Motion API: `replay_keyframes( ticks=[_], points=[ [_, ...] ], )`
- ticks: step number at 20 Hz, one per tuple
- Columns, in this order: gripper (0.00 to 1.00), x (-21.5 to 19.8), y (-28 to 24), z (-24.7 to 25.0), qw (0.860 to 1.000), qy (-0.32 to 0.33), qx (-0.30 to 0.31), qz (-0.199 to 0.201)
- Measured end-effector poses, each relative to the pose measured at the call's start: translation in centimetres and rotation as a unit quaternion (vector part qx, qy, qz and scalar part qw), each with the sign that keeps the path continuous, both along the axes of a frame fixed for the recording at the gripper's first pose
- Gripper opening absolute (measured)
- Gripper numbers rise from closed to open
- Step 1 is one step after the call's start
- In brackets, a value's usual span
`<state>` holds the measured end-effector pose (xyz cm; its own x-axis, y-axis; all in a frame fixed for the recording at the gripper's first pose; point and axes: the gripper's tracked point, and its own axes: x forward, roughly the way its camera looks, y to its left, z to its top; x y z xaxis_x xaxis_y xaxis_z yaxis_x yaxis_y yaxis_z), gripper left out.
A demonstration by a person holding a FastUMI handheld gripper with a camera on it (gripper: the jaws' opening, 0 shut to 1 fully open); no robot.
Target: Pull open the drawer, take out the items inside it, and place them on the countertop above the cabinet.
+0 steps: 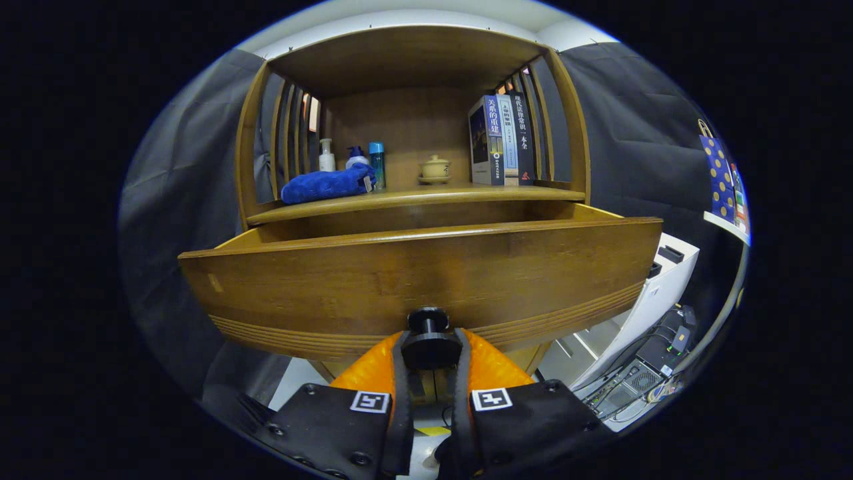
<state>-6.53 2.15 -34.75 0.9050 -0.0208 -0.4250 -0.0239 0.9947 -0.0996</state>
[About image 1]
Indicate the wooden cabinet with slatted sides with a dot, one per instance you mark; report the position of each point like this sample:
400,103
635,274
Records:
406,120

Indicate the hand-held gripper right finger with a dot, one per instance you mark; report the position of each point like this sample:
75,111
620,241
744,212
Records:
460,400

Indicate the black computer tower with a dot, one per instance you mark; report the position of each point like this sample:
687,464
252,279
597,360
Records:
633,386

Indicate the white side cabinet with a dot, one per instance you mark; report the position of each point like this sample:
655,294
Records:
660,293

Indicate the blue folded towel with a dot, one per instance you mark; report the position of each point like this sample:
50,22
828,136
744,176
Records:
320,185

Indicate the clear bottle with red label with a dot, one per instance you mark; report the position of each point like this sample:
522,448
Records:
740,200

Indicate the light blue spine book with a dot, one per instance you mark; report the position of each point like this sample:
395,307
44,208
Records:
510,143

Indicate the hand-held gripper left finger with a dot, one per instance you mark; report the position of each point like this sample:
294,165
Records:
401,400

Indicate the black spine book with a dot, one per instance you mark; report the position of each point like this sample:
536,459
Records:
524,140

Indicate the blue gold-dotted gift bag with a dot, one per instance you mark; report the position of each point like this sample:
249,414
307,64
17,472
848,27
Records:
720,180

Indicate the wooden drawer with black knob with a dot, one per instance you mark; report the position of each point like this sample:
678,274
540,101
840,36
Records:
400,280

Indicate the beige lidded teacup with saucer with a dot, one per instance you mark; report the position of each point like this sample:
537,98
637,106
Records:
434,168

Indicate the wooden countertop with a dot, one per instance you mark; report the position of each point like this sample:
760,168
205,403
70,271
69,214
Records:
433,194

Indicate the black electronic device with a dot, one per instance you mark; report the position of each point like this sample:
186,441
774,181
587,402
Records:
666,333

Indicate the white pump bottle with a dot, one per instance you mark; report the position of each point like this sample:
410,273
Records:
326,160

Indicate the white lotion bottle blue cap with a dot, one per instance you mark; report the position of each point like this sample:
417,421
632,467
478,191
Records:
356,160

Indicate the small black box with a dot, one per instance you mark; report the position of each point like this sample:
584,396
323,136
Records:
654,269
670,254

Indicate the teal bottle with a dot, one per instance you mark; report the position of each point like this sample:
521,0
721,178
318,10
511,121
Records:
378,163

